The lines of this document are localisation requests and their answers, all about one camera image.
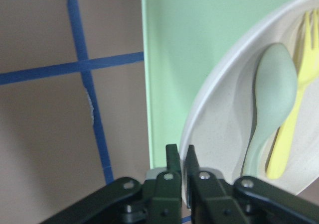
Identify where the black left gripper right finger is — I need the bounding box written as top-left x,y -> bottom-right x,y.
185,145 -> 239,224

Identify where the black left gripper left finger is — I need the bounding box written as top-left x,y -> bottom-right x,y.
144,144 -> 181,224

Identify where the white round plate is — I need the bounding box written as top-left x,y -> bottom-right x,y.
179,0 -> 319,195

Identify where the yellow plastic fork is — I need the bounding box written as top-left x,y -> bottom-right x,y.
266,8 -> 319,180

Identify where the grey-green plastic spoon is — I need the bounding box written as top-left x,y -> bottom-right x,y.
242,43 -> 298,177

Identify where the light green tray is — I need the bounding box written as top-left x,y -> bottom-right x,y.
142,0 -> 291,168

